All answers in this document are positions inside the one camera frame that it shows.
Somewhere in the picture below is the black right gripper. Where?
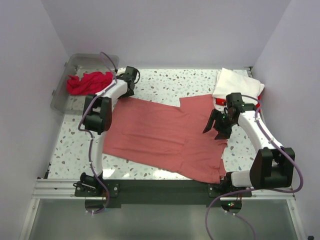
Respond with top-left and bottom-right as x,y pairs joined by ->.
203,108 -> 236,141

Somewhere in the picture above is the salmon pink t shirt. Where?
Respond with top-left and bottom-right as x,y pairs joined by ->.
103,94 -> 227,184

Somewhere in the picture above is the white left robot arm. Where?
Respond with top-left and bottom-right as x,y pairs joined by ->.
76,66 -> 141,196

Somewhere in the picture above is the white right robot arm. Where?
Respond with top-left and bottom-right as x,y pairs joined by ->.
203,92 -> 295,197

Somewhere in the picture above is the folded red t shirt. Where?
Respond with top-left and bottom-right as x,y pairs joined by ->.
215,92 -> 261,112

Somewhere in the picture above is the crumpled red t shirt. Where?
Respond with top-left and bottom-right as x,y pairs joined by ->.
66,71 -> 113,96

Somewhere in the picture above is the folded white t shirt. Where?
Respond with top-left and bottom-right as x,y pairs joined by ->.
212,68 -> 265,100

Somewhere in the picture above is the clear plastic bin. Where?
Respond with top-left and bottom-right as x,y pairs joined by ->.
50,53 -> 120,115

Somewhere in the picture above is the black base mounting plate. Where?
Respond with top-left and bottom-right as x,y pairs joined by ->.
74,178 -> 252,209

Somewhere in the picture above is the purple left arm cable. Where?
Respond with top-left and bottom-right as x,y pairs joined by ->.
77,51 -> 119,216

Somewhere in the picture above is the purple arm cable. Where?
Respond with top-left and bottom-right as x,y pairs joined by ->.
77,51 -> 119,216
204,94 -> 304,240

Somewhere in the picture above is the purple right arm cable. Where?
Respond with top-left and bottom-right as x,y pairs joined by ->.
204,94 -> 304,240

